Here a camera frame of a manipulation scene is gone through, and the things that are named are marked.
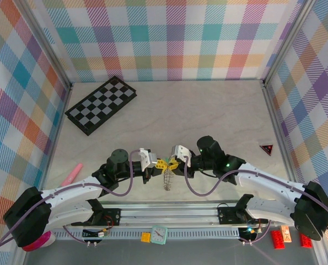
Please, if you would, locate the teal alarm clock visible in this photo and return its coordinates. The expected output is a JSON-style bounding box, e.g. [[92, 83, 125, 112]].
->
[[149, 225, 169, 246]]

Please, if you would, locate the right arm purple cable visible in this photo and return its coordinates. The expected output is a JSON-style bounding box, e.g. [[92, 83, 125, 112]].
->
[[183, 155, 328, 245]]

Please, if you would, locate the black power connector bracket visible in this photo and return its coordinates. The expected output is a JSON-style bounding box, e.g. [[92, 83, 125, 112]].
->
[[82, 227, 111, 240], [238, 226, 259, 243]]

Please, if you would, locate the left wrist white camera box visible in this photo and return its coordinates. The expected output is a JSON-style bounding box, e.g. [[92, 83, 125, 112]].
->
[[137, 148, 159, 171]]

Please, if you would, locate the orange wooden block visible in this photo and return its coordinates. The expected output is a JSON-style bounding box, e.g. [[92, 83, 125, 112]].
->
[[280, 225, 292, 243]]

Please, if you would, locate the red black triangle piece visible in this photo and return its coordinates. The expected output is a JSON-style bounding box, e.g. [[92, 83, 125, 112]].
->
[[259, 143, 275, 156]]

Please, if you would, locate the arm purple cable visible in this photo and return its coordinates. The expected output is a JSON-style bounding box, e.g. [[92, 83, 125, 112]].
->
[[183, 155, 328, 245], [0, 149, 142, 248]]

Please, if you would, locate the red toy brick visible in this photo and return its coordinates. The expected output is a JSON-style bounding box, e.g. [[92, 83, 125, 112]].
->
[[299, 233, 313, 248], [271, 230, 286, 250]]

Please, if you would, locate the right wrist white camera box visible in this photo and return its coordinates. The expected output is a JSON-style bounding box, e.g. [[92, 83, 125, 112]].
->
[[169, 144, 192, 168]]

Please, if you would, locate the grey metal coil keyring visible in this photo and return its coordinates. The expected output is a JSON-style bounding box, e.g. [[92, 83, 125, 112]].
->
[[162, 165, 174, 192]]

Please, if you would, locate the aluminium table side rail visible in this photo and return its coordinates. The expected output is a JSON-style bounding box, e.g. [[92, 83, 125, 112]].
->
[[261, 79, 304, 204], [34, 82, 73, 208]]

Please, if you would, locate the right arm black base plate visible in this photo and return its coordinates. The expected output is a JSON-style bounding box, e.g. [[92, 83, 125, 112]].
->
[[217, 205, 269, 225]]

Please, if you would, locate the black grey chessboard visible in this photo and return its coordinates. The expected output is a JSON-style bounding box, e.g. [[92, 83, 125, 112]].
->
[[64, 75, 138, 136]]

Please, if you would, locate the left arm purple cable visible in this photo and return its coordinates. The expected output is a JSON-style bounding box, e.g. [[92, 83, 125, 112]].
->
[[0, 149, 142, 248]]

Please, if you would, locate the aluminium mounting rail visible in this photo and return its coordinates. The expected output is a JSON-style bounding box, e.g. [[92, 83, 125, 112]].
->
[[17, 201, 324, 230]]

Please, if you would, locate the slotted grey cable duct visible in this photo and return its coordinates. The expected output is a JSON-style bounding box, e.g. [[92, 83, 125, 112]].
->
[[53, 228, 241, 240]]

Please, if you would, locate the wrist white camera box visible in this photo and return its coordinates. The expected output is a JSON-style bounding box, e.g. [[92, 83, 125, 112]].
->
[[169, 144, 192, 168], [137, 148, 159, 171]]

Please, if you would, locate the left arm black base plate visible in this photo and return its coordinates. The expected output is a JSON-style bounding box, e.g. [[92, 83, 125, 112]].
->
[[71, 208, 122, 226]]

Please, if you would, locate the pink marker pen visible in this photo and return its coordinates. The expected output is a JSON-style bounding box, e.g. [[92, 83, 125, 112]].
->
[[61, 163, 83, 187]]

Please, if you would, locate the aluminium upright frame post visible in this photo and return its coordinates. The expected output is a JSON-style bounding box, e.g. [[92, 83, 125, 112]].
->
[[262, 0, 313, 83], [19, 0, 72, 91]]

